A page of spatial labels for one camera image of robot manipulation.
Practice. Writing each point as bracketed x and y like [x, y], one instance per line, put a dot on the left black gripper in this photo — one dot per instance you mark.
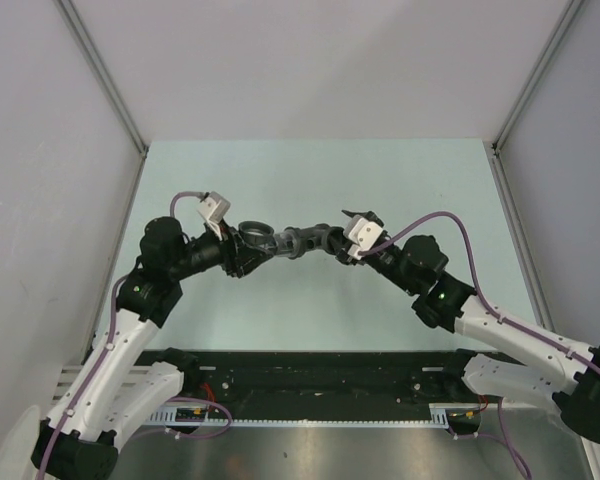
[235, 259]

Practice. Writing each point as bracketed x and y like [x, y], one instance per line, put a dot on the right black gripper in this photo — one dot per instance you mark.
[341, 253]

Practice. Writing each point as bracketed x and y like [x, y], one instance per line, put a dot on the grey tee pipe fitting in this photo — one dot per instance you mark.
[309, 239]

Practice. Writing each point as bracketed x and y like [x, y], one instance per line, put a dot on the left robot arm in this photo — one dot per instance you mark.
[83, 434]

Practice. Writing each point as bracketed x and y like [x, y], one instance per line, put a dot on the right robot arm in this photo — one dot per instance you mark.
[548, 370]

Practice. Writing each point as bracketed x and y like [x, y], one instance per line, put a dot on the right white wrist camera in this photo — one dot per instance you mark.
[362, 235]

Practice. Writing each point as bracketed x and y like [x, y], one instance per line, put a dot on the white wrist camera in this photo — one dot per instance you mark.
[212, 209]
[362, 235]

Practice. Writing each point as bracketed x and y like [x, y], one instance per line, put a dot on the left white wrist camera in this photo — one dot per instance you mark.
[212, 209]

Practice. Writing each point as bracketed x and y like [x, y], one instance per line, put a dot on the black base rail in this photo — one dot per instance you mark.
[327, 385]

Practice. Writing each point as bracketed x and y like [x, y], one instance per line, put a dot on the aluminium side rail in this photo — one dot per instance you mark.
[519, 238]

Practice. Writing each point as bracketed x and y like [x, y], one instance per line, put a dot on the slotted cable duct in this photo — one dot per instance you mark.
[191, 417]

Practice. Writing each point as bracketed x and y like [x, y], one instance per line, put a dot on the left aluminium frame post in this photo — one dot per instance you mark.
[93, 58]

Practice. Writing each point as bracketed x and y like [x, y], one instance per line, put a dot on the aluminium frame post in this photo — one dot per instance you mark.
[557, 37]
[93, 58]

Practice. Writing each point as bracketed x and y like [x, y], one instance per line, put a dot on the right aluminium frame post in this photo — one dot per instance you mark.
[557, 37]

